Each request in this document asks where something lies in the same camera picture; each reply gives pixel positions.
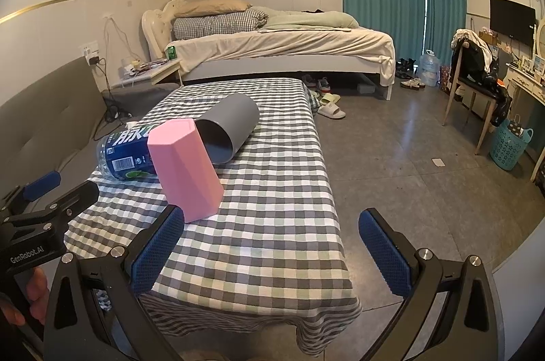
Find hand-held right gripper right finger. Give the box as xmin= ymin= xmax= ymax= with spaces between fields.
xmin=358 ymin=208 xmax=505 ymax=361

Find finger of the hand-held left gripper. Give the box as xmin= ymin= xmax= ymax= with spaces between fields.
xmin=9 ymin=180 xmax=100 ymax=234
xmin=0 ymin=170 xmax=61 ymax=217

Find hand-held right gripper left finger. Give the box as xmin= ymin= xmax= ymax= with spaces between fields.
xmin=43 ymin=204 xmax=186 ymax=361

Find grey cup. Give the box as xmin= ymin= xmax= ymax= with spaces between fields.
xmin=194 ymin=93 xmax=260 ymax=166

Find pink faceted cup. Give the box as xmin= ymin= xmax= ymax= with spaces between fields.
xmin=147 ymin=119 xmax=225 ymax=224

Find person's left hand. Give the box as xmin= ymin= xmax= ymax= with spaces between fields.
xmin=0 ymin=265 xmax=51 ymax=328

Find grey sofa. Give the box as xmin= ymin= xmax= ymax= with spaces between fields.
xmin=0 ymin=56 xmax=180 ymax=217

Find blue label plastic bottle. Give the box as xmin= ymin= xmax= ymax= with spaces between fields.
xmin=96 ymin=122 xmax=161 ymax=179

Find checkered tablecloth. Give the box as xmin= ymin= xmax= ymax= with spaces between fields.
xmin=64 ymin=77 xmax=362 ymax=357

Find white bedside table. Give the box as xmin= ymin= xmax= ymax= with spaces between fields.
xmin=120 ymin=58 xmax=184 ymax=87

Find teal laundry basket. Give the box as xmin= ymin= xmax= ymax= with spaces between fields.
xmin=489 ymin=117 xmax=534 ymax=171

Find wooden leg chair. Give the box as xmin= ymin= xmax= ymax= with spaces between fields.
xmin=442 ymin=38 xmax=512 ymax=155

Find grey sneakers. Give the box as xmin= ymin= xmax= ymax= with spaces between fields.
xmin=300 ymin=75 xmax=332 ymax=93

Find black shoes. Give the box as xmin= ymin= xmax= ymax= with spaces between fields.
xmin=396 ymin=58 xmax=420 ymax=79

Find clear water jug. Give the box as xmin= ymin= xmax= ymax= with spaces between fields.
xmin=417 ymin=50 xmax=442 ymax=87

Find black jacket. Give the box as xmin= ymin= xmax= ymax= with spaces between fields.
xmin=462 ymin=41 xmax=514 ymax=127

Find white bed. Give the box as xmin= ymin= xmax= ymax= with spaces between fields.
xmin=141 ymin=0 xmax=396 ymax=101

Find white dressing table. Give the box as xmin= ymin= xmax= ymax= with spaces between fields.
xmin=504 ymin=62 xmax=545 ymax=183

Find checkered quilt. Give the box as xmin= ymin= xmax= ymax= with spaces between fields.
xmin=172 ymin=9 xmax=270 ymax=41

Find white garment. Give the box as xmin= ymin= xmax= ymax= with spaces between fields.
xmin=451 ymin=28 xmax=495 ymax=73

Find beige bedsheet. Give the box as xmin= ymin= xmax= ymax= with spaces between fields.
xmin=170 ymin=26 xmax=396 ymax=87

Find tan pillow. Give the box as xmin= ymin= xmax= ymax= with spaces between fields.
xmin=172 ymin=0 xmax=253 ymax=18

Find pale green blanket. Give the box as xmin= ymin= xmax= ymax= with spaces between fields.
xmin=251 ymin=6 xmax=359 ymax=32

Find oval mirror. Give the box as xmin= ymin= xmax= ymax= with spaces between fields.
xmin=534 ymin=18 xmax=545 ymax=60

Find black television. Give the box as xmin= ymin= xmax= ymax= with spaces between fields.
xmin=489 ymin=0 xmax=537 ymax=47

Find black power cable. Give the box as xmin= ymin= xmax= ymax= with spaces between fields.
xmin=91 ymin=60 xmax=134 ymax=140

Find wall socket with charger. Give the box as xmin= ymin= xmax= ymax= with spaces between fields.
xmin=83 ymin=41 xmax=102 ymax=66

